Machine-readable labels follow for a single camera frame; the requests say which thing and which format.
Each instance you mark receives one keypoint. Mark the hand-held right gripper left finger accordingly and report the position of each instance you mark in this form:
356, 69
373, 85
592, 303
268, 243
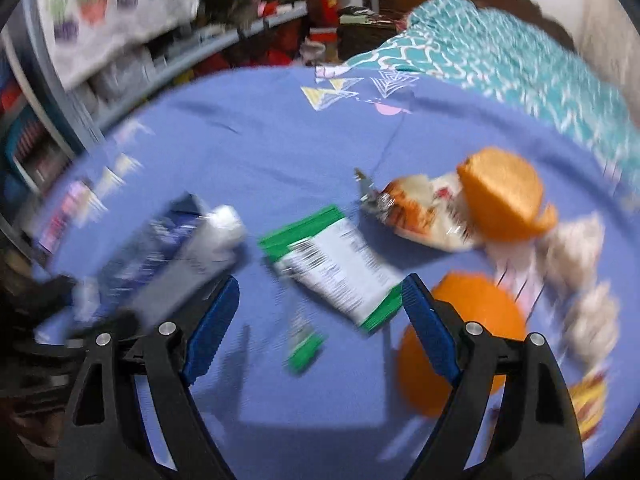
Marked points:
212, 330

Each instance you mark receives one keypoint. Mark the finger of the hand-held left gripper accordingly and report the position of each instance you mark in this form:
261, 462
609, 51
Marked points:
45, 295
110, 327

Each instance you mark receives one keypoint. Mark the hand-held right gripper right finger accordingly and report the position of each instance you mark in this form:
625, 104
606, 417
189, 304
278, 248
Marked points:
430, 330

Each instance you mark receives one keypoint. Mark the dark blue milk carton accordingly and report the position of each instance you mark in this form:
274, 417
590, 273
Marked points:
165, 255

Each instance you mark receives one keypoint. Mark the small green wrapper piece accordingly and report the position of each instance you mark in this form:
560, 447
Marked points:
305, 350

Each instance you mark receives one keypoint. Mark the green snack wrapper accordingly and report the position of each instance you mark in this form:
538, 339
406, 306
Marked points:
335, 265

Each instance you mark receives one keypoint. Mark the orange and white snack wrapper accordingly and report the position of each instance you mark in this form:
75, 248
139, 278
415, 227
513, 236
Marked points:
420, 215

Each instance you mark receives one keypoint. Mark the white tissue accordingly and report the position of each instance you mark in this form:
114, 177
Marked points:
570, 245
592, 320

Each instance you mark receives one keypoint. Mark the blue printed blanket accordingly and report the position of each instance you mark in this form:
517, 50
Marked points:
280, 150

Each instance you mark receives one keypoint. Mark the white plant print cloth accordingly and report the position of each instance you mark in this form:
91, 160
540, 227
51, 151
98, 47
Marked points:
100, 20

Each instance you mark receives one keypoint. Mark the grey metal shelf rack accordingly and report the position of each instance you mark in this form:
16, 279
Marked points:
210, 47

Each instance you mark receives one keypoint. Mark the teal patterned quilt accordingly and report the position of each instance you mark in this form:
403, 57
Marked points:
500, 55

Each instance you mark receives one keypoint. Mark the dark wooden nightstand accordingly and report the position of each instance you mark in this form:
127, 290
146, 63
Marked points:
360, 40

